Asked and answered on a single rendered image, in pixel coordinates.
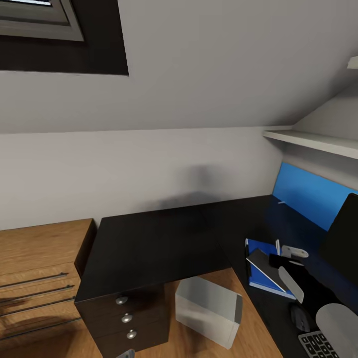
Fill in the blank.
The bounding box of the mouse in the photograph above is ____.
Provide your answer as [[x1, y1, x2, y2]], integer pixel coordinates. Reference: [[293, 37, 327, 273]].
[[290, 306, 309, 332]]

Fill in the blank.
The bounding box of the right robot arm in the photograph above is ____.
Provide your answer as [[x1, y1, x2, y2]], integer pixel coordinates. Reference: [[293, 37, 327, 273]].
[[269, 245, 358, 358]]

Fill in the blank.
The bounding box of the monitor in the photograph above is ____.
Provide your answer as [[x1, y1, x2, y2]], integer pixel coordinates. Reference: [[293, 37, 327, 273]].
[[317, 193, 358, 287]]

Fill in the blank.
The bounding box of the notebook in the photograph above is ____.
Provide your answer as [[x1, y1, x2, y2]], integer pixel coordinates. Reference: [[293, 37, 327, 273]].
[[246, 248, 288, 293]]

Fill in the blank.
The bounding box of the keyboard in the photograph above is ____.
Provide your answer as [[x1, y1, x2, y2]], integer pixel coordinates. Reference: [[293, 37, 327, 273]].
[[298, 330, 340, 358]]

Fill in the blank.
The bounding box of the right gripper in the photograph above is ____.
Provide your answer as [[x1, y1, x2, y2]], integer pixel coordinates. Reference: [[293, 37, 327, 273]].
[[269, 254, 300, 269]]

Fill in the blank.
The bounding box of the folder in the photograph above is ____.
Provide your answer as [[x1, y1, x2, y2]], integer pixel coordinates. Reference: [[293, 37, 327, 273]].
[[245, 239, 296, 300]]

